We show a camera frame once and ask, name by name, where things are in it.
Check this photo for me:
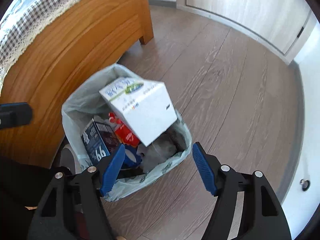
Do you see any dark blue carton box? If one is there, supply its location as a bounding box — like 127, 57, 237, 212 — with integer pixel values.
81, 119, 119, 165

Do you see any white milk carton box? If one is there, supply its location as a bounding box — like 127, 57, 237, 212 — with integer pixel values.
99, 77, 177, 146

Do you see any trash bin with pale bag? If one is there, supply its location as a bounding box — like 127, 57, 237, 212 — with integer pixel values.
61, 64, 192, 202

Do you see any orange wooden bed footboard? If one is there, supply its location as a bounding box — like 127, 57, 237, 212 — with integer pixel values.
1, 0, 153, 167

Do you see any round metal door stop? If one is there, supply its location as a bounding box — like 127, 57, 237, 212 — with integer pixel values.
300, 179, 311, 192

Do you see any brown checkered bedspread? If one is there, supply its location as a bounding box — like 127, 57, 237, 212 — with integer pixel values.
1, 0, 81, 85

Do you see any beige wooden door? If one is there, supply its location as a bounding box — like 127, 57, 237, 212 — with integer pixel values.
176, 0, 317, 63

